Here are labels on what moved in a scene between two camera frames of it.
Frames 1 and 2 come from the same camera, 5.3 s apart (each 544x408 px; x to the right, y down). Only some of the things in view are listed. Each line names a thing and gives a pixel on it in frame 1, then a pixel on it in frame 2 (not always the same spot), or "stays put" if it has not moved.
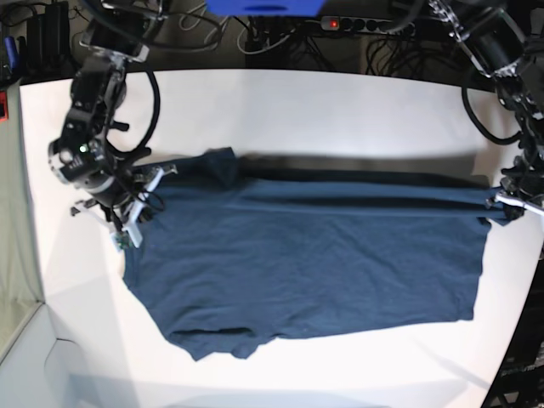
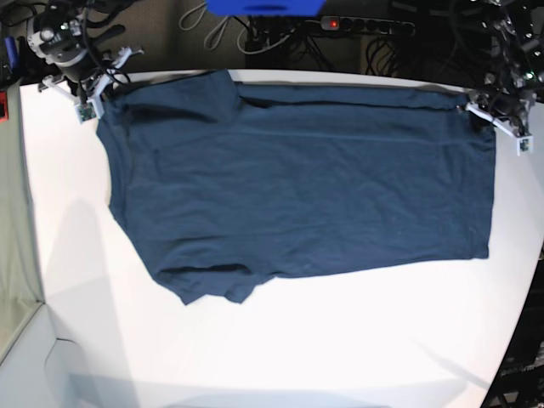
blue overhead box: (264, 8) stays put
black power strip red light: (367, 25) stays put
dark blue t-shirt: (245, 257) to (218, 184)
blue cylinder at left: (11, 50) stays put
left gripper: (126, 219) to (83, 84)
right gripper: (522, 189) to (508, 113)
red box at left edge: (3, 106) stays put
